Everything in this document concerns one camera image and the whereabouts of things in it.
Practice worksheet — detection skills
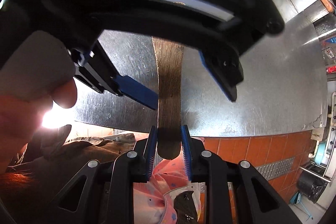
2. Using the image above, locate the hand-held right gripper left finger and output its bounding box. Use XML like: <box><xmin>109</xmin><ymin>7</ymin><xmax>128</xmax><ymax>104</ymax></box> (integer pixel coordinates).
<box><xmin>45</xmin><ymin>126</ymin><xmax>158</xmax><ymax>224</ymax></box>

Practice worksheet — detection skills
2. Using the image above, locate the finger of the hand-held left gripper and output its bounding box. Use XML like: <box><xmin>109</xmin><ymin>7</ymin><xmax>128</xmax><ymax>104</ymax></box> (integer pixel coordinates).
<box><xmin>198</xmin><ymin>40</ymin><xmax>245</xmax><ymax>103</ymax></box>
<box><xmin>67</xmin><ymin>42</ymin><xmax>159</xmax><ymax>111</ymax></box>

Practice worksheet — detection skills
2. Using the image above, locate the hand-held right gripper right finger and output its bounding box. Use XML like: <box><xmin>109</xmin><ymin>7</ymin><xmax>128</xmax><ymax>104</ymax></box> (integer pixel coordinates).
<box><xmin>181</xmin><ymin>124</ymin><xmax>302</xmax><ymax>224</ymax></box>

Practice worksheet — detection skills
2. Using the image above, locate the wooden spatula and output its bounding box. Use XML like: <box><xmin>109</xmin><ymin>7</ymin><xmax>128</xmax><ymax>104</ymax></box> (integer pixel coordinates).
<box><xmin>152</xmin><ymin>36</ymin><xmax>185</xmax><ymax>160</ymax></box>

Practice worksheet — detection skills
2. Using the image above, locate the person's left hand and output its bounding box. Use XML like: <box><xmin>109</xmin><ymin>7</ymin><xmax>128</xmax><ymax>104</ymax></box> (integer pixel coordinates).
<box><xmin>0</xmin><ymin>79</ymin><xmax>78</xmax><ymax>170</ymax></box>

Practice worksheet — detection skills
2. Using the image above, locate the pink patterned clothing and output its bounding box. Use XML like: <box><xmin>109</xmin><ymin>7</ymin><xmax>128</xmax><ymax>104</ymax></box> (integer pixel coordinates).
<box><xmin>133</xmin><ymin>135</ymin><xmax>208</xmax><ymax>224</ymax></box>

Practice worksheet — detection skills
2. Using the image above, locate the dark patterned object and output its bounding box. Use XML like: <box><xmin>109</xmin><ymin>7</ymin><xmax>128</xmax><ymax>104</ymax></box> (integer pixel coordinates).
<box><xmin>175</xmin><ymin>190</ymin><xmax>198</xmax><ymax>222</ymax></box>

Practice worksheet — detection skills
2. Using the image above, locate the brown clothing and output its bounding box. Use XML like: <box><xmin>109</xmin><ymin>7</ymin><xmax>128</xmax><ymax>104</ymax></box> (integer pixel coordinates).
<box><xmin>8</xmin><ymin>124</ymin><xmax>137</xmax><ymax>169</ymax></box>

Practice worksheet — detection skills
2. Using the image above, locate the black trash bag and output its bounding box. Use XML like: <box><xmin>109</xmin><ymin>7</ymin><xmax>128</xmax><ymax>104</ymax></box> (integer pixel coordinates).
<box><xmin>298</xmin><ymin>173</ymin><xmax>328</xmax><ymax>203</ymax></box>

